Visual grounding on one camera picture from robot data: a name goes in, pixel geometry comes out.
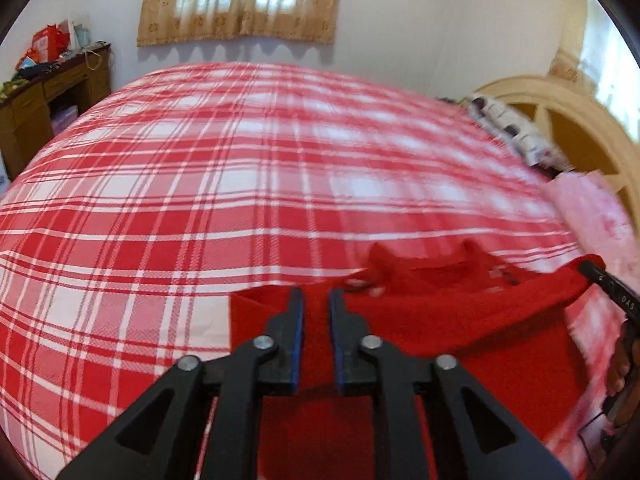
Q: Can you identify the beige patterned window curtain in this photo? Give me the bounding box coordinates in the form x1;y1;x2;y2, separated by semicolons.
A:
136;0;347;48

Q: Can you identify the red knitted sweater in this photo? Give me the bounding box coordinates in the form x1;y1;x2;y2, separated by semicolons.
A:
228;239;610;480

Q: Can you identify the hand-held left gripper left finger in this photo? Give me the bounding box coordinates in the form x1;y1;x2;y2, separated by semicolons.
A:
56;286;307;480

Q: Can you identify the beige sheer side curtain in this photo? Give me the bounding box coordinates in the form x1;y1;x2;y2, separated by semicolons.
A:
549;0;640;142

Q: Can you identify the pink storage box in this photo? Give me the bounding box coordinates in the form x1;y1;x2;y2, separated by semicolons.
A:
49;104;79;137

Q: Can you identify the red box on desk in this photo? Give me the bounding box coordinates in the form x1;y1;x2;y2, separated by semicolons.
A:
29;24;70;60

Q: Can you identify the dark cloth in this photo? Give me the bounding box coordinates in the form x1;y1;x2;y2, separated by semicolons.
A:
17;62;62;80

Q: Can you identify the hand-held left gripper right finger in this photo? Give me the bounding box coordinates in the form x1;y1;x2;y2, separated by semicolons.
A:
328;288;573;480

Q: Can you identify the cream wooden headboard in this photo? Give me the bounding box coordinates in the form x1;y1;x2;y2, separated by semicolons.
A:
472;74;640;223

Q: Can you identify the green yellow cloth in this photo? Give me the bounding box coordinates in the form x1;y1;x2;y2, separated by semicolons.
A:
0;77;27;100

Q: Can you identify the person's right hand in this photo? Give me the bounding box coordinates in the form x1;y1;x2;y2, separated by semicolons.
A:
604;320;640;428

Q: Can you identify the brown wooden desk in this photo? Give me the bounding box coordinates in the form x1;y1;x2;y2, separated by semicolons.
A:
0;42;112;182

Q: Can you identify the pink pillow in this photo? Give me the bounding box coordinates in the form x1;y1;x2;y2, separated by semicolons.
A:
542;169;640;283

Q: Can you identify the red plaid bed sheet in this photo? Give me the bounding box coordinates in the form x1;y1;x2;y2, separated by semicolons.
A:
0;60;631;480

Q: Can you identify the grey white patterned pillow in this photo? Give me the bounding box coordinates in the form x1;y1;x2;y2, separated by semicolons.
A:
467;95;572;172

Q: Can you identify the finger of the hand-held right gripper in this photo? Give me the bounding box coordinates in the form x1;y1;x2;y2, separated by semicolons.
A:
577;254;609;285

